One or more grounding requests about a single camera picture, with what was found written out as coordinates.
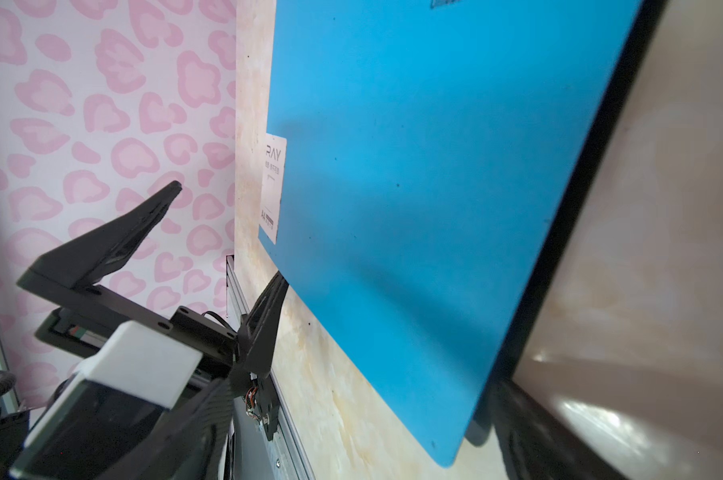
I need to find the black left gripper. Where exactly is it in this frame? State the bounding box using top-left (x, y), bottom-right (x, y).
top-left (17, 181), bottom-right (289, 441)

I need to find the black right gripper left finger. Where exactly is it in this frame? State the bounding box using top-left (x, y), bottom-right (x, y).
top-left (99, 378), bottom-right (233, 480)

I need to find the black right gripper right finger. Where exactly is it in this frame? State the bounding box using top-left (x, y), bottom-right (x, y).
top-left (489, 380), bottom-right (625, 480)

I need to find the blue folder with black inside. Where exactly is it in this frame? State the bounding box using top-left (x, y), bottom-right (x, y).
top-left (262, 1), bottom-right (661, 468)

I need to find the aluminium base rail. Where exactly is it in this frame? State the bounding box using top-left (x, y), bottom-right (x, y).
top-left (226, 256), bottom-right (314, 479)

